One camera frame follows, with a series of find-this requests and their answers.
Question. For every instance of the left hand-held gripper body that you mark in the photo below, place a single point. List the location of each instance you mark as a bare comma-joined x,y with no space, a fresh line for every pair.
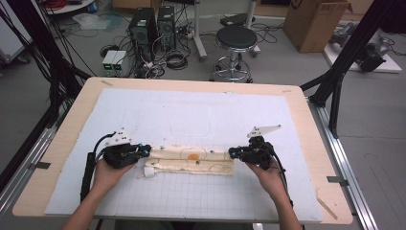
121,155

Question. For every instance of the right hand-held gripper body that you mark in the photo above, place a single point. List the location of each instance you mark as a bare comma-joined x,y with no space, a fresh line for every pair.
258,153

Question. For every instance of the cream muslin cloth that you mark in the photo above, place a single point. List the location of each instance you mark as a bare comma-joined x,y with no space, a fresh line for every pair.
178,166

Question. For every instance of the person's left hand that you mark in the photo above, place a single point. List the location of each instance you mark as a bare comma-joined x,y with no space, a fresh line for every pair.
107,175

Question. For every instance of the person's right hand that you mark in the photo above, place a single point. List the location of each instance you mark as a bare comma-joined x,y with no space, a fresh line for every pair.
271,180

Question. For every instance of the white grid mat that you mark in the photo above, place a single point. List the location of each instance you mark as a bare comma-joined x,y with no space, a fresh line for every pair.
191,108

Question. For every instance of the grey metal clip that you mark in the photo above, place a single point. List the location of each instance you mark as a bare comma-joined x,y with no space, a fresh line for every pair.
337,180
41,165

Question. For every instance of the thin wooden stick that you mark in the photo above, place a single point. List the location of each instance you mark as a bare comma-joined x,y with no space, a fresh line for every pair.
327,206

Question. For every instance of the white power supply box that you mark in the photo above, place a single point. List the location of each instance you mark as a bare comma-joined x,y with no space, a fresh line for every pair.
108,62
120,60

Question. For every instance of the black round stool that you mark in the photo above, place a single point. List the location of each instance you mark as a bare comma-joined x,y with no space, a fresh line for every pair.
236,36

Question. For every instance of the large black computer tower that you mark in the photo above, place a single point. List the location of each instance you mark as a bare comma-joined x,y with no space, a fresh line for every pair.
142,32

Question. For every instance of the white metal stand leg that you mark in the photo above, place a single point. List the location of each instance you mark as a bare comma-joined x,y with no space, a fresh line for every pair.
251,16
199,38

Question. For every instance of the slim black computer tower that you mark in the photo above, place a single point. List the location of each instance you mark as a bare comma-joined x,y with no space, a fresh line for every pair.
166,27

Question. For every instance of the black flat stand base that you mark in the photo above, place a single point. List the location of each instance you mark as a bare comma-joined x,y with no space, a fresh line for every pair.
234,19

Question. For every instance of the clear plastic bag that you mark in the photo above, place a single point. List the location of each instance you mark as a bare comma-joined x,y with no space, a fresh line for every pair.
91,21

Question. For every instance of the brown cardboard box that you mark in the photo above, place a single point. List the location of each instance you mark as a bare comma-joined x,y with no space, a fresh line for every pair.
312,25

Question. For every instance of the grey and black machine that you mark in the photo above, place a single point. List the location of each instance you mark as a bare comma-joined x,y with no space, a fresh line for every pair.
372,59

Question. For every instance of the white round table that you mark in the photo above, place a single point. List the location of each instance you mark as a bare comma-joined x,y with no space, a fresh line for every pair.
73,8

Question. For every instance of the white cabinet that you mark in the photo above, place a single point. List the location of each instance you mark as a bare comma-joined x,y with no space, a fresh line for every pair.
12,41

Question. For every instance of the white base board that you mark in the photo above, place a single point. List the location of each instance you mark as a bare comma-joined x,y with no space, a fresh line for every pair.
392,67

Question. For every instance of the aluminium rail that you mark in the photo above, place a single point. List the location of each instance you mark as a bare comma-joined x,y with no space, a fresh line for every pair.
32,156
344,159

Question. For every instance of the black metal frame post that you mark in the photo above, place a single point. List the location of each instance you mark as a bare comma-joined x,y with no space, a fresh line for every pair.
351,48
41,41

